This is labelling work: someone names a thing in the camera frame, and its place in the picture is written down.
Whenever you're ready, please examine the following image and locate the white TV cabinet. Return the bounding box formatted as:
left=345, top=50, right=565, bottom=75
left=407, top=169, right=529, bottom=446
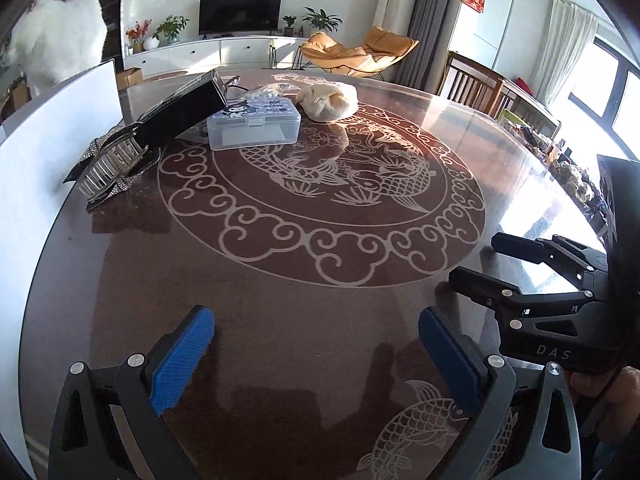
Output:
left=122, top=34, right=309, bottom=79

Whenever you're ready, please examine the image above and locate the large window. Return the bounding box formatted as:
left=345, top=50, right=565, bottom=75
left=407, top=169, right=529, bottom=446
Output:
left=565, top=35, right=640, bottom=162

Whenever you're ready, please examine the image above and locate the large leafy potted plant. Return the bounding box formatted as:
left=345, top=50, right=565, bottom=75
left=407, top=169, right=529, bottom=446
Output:
left=302, top=7, right=344, bottom=34

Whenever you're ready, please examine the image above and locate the white fluffy plush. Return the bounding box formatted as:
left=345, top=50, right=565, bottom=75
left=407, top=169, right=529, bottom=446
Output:
left=10, top=0, right=109, bottom=94

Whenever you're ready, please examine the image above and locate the clear plastic box cartoon label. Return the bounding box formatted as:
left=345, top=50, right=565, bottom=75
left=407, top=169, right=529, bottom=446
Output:
left=206, top=98, right=303, bottom=151

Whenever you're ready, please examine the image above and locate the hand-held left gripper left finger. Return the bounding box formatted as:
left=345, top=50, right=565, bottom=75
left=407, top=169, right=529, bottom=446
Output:
left=47, top=305, right=216, bottom=480

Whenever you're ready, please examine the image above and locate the cotton swab pack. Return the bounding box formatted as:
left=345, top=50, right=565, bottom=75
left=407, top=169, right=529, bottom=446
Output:
left=239, top=85, right=302, bottom=107

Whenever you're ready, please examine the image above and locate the row of small figurines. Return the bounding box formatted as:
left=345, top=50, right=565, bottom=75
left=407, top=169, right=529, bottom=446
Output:
left=500, top=109, right=607, bottom=222

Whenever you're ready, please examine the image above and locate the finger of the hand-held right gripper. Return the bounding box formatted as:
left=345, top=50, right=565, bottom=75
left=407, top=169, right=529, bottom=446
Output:
left=491, top=232, right=609, bottom=281
left=448, top=266, right=598, bottom=321

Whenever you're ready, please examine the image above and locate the person's right hand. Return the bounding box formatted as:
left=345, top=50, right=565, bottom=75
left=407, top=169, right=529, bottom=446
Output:
left=570, top=366, right=640, bottom=443

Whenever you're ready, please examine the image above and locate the cardboard box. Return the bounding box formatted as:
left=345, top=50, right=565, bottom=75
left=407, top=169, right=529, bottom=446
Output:
left=115, top=67, right=145, bottom=92

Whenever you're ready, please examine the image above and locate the red flower plant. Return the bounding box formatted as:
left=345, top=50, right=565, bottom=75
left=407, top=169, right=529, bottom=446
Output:
left=124, top=19, right=153, bottom=56

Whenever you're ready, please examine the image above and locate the grey curtain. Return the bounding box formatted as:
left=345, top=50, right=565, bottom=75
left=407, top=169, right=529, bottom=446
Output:
left=394, top=0, right=459, bottom=94

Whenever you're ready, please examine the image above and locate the cream knit pouch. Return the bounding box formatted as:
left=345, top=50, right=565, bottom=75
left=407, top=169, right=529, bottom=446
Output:
left=294, top=82, right=359, bottom=122

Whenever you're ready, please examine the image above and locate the black hairpin-leg stand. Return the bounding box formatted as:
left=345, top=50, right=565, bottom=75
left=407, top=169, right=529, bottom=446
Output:
left=267, top=42, right=306, bottom=69

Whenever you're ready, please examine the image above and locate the black television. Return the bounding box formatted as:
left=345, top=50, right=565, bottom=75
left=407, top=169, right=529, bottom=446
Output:
left=198, top=0, right=283, bottom=37

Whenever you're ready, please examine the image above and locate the orange lounge chair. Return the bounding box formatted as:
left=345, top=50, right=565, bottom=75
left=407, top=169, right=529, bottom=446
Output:
left=299, top=26, right=420, bottom=79

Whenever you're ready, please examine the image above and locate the dark glass display cabinet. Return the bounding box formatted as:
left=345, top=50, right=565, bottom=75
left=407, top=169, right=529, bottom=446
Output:
left=79, top=0, right=126, bottom=62

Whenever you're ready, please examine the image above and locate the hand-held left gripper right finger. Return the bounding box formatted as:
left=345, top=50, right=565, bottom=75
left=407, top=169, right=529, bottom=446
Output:
left=418, top=306, right=584, bottom=480

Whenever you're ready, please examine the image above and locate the white panel board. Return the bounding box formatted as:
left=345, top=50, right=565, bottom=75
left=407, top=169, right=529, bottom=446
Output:
left=0, top=58, right=124, bottom=461

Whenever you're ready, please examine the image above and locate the cream standing air conditioner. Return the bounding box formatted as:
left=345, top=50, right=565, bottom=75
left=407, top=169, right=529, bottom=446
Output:
left=372, top=0, right=426, bottom=44

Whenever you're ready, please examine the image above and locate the rhinestone bow hair clip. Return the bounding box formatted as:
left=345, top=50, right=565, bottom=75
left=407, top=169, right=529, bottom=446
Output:
left=63, top=127, right=162, bottom=212

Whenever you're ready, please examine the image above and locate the white curtain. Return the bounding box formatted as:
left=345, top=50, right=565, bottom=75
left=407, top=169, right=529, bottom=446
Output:
left=529, top=0, right=599, bottom=112

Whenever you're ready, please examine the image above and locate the green potted plant white vase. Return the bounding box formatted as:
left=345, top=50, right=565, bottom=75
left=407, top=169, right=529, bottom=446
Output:
left=144, top=14, right=190, bottom=51

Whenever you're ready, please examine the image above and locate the wooden dining chair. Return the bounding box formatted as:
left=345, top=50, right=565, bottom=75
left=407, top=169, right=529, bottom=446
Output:
left=437, top=51, right=506, bottom=117

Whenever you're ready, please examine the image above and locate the black box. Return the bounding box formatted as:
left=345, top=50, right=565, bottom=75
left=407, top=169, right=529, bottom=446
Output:
left=137, top=69, right=229, bottom=149

